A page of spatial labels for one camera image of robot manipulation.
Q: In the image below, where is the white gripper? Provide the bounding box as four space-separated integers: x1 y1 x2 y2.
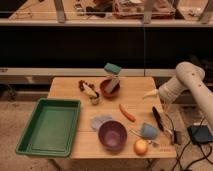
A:
143 85 174 103

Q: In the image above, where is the yellow banana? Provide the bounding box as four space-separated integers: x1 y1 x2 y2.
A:
83 83 98 98

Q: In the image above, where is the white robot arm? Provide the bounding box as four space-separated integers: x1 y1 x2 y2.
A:
144 62 213 130

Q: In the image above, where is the green plastic tray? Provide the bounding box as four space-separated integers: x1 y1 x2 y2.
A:
16 98 81 157

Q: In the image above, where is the orange carrot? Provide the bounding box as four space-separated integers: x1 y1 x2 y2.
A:
119 104 135 122

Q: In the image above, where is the blue cup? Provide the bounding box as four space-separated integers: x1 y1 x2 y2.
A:
140 123 157 139

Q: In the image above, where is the wooden table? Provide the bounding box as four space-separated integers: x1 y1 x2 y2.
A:
48 77 176 159

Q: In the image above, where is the brown bowl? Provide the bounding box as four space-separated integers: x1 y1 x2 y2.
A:
100 78 120 98

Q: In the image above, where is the metal spoon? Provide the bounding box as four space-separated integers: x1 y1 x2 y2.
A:
129 129 160 147

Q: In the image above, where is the green sponge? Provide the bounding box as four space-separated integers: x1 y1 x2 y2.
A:
104 63 121 75

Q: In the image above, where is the orange fruit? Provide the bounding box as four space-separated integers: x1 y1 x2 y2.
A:
133 139 148 155

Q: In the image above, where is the black power box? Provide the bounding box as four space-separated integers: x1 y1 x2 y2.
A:
187 125 213 144

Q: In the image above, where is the purple bowl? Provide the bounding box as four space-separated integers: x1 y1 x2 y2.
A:
98 120 127 151

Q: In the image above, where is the grey cloth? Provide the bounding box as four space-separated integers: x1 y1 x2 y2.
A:
90 115 112 131

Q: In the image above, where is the dark grapes bunch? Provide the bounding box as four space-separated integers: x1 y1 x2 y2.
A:
78 80 95 92

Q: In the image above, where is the black handled knife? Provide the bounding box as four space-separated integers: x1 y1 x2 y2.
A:
152 106 164 131

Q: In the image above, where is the black cable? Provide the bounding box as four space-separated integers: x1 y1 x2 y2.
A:
163 103 213 171

